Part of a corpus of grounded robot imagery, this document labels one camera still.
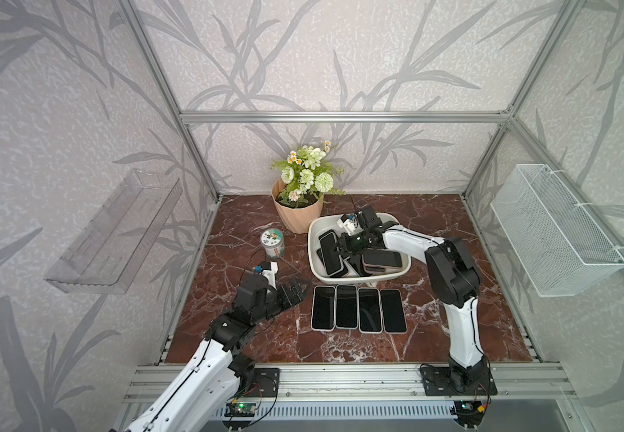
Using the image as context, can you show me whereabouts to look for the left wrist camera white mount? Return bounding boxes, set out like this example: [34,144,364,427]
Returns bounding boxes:
[254,261,278,290]

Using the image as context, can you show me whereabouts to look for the phone with pink case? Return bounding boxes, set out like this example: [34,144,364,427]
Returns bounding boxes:
[311,285,335,331]

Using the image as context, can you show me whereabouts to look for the left circuit board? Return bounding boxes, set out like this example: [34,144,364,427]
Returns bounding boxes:
[224,401,261,419]

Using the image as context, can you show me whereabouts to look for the right circuit board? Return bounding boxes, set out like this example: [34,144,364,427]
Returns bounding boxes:
[451,401,488,418]

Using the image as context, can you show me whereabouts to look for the phone with cream case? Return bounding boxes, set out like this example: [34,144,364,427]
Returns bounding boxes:
[358,288,382,334]

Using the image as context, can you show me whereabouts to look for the circuit board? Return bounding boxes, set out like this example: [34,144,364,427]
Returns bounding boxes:
[224,401,261,419]
[451,401,488,418]

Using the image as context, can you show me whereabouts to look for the clear acrylic wall shelf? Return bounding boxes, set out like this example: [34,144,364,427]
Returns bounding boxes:
[44,169,182,295]

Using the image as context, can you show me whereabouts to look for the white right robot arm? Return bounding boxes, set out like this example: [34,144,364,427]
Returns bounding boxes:
[336,222,497,397]

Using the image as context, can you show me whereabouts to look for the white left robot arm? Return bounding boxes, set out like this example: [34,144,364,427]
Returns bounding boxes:
[125,269,312,431]

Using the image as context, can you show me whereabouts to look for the white plastic storage box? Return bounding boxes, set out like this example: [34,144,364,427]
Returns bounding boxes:
[308,214,412,285]

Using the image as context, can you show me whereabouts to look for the large phone grey case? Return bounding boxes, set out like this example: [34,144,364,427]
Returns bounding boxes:
[319,230,347,278]

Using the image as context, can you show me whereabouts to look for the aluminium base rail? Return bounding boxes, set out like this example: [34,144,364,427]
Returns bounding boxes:
[211,363,582,424]

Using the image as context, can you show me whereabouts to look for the phone with light blue case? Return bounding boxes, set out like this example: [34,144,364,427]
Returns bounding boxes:
[335,285,359,329]

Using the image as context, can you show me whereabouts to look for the round tin with cartoon lid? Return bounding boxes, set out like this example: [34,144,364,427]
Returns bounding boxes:
[260,229,285,259]

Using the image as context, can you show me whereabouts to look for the white wire mesh basket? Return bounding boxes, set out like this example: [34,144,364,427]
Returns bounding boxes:
[491,164,624,298]

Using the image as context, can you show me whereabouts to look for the beige flower pot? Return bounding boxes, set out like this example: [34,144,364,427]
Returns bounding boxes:
[272,179,324,234]

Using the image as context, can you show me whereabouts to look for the white and green artificial flowers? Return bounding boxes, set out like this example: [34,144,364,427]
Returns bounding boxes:
[271,140,345,209]

